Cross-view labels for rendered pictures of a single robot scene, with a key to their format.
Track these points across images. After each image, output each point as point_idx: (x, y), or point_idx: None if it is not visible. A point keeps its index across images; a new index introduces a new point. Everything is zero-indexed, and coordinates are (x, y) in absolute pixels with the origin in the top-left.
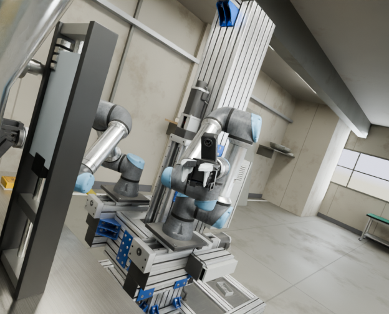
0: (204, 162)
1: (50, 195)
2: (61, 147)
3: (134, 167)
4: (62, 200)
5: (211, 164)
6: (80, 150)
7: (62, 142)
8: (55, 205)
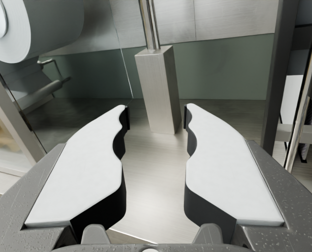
0: (120, 165)
1: (266, 95)
2: (273, 39)
3: None
4: (266, 107)
5: (67, 183)
6: (275, 44)
7: (274, 32)
8: (265, 110)
